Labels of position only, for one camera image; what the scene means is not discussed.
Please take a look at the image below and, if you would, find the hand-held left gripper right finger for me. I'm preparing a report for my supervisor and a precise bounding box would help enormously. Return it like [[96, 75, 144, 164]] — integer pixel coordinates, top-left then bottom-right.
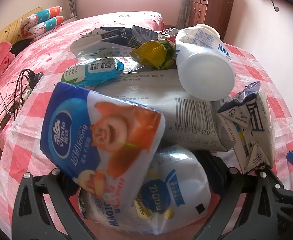
[[206, 154, 287, 240]]

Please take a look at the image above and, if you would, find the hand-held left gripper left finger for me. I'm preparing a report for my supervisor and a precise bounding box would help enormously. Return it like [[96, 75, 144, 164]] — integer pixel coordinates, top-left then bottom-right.
[[11, 169, 93, 240]]

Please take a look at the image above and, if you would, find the white Magic plastic bag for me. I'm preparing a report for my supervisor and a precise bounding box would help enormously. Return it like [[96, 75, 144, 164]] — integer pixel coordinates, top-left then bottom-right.
[[79, 145, 212, 235]]

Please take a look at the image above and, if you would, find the white navy milk carton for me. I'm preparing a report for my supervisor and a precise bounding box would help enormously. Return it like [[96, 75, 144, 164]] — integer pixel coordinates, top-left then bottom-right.
[[217, 81, 274, 174]]

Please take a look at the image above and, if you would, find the blue tissue pack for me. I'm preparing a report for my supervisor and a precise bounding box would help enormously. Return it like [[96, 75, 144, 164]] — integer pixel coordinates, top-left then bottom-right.
[[40, 81, 166, 207]]

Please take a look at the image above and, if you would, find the blue wet wipes pack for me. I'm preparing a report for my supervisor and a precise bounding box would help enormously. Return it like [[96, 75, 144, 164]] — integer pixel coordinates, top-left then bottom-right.
[[61, 57, 124, 88]]

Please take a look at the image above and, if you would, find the large white barcode package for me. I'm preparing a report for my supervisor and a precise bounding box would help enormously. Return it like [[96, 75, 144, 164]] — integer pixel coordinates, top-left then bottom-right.
[[94, 69, 234, 152]]

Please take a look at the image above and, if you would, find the white power strip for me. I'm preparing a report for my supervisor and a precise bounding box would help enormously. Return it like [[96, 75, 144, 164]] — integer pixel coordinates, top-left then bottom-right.
[[23, 81, 35, 101]]

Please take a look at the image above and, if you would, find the white plastic bottle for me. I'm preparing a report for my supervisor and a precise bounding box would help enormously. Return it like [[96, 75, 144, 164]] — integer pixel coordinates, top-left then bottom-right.
[[175, 24, 236, 100]]

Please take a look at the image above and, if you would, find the black power adapter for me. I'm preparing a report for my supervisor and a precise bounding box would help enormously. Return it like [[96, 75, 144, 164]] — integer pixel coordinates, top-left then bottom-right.
[[28, 70, 45, 85]]

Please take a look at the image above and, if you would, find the folded pink blanket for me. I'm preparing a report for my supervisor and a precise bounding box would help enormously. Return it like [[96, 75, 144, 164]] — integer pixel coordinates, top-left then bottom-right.
[[0, 41, 15, 90]]

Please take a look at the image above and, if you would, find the yellow green snack wrapper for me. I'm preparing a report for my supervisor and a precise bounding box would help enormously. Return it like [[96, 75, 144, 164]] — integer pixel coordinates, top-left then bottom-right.
[[131, 40, 177, 70]]

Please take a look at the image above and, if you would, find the black cloth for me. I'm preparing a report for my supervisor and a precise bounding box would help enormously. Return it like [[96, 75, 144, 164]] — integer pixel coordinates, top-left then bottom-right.
[[10, 39, 33, 55]]

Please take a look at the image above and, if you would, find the pink bed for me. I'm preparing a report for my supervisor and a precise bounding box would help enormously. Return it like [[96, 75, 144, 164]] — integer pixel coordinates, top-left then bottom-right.
[[0, 11, 166, 140]]

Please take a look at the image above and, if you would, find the silver foil wrapper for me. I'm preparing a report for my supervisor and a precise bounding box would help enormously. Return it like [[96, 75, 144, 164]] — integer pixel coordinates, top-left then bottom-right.
[[158, 27, 180, 40]]

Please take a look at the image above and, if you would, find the cartoon print pillow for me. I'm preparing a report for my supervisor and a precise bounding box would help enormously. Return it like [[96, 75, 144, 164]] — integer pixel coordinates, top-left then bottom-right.
[[26, 6, 63, 25], [19, 16, 65, 39]]

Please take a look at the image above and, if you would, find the brown wooden cabinet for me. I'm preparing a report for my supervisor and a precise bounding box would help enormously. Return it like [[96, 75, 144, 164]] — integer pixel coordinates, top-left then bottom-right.
[[189, 0, 235, 42]]

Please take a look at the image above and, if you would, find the yellow headboard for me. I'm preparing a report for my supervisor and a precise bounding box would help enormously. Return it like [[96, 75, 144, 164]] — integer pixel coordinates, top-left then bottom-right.
[[0, 7, 42, 45]]

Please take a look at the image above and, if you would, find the white cable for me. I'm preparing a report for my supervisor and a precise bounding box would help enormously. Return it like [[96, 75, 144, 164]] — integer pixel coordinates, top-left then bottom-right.
[[0, 87, 19, 113]]

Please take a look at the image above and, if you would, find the power strip with cables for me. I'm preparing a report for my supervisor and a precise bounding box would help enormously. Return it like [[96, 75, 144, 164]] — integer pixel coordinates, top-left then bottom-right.
[[1, 69, 34, 130]]

